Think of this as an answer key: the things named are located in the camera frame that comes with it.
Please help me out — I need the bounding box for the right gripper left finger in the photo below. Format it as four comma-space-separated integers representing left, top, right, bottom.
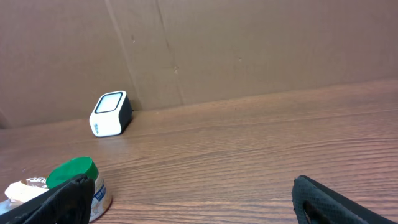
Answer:
1, 185, 90, 224

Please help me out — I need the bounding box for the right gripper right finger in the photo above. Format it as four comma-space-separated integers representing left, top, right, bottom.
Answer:
292, 175, 395, 224

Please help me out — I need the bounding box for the green lid jar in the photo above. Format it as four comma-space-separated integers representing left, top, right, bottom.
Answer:
46, 156, 112, 222

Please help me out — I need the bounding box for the brown PanTree snack bag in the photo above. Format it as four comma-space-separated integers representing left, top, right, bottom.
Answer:
1, 177, 48, 215

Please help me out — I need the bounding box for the white barcode scanner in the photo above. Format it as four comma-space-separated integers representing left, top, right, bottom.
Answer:
89, 90, 133, 138

